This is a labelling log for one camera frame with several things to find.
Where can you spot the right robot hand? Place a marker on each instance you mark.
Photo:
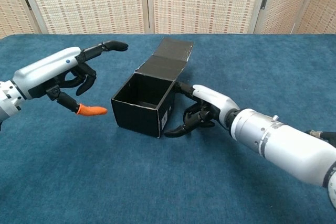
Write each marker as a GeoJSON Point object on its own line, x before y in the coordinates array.
{"type": "Point", "coordinates": [215, 100]}

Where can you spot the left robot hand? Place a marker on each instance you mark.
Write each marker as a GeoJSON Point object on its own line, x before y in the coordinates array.
{"type": "Point", "coordinates": [44, 69]}

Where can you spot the black cardboard box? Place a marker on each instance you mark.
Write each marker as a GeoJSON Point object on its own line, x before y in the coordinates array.
{"type": "Point", "coordinates": [139, 119]}

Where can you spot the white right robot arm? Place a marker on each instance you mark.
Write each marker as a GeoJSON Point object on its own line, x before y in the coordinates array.
{"type": "Point", "coordinates": [283, 142]}

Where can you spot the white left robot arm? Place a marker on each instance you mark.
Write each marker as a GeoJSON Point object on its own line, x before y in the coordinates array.
{"type": "Point", "coordinates": [8, 103]}

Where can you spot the blue cloth-covered table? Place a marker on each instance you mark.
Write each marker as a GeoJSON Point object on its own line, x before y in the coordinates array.
{"type": "Point", "coordinates": [105, 182]}

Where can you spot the orange thumb finger cot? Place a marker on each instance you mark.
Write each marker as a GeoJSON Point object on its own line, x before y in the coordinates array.
{"type": "Point", "coordinates": [92, 110]}

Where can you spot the black screen hinge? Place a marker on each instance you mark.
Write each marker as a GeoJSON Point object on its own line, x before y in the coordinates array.
{"type": "Point", "coordinates": [264, 2]}
{"type": "Point", "coordinates": [27, 2]}

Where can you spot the woven folding screen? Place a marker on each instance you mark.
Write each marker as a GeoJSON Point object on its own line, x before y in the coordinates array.
{"type": "Point", "coordinates": [86, 3]}

